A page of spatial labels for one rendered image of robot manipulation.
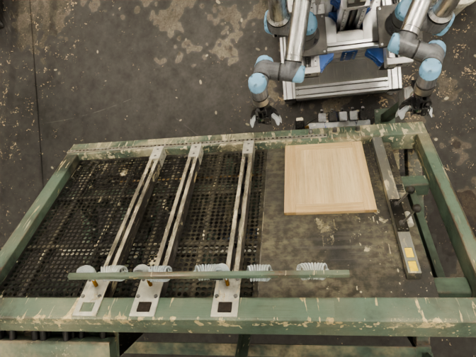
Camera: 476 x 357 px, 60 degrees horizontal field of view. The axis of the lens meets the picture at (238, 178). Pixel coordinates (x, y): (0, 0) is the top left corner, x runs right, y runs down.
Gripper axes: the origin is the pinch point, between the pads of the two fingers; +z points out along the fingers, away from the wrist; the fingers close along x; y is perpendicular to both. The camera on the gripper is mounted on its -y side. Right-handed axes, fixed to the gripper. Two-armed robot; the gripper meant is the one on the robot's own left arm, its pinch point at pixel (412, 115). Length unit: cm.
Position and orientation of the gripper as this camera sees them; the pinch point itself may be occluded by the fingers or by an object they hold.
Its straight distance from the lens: 207.8
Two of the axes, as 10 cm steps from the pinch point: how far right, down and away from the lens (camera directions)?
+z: 1.7, 4.6, 8.7
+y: -0.4, 8.9, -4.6
